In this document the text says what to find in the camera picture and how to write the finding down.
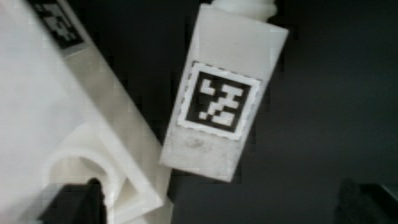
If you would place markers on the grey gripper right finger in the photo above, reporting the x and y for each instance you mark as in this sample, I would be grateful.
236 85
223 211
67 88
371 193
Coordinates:
366 203

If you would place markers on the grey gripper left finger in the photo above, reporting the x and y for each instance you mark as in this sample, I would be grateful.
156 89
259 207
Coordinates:
76 206

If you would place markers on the white square table top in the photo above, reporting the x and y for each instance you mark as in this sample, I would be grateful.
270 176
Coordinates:
74 136

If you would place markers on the white table leg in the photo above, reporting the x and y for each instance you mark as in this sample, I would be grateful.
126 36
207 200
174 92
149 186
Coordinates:
234 49

